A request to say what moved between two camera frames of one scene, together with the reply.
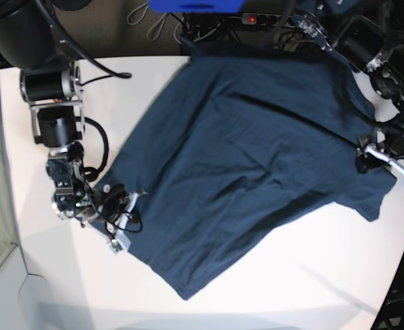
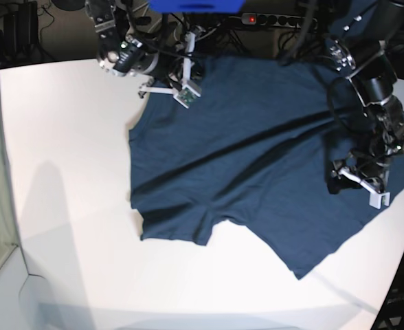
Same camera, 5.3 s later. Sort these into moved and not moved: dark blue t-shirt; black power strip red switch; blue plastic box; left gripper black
Moved: dark blue t-shirt; left gripper black
Not moved: blue plastic box; black power strip red switch
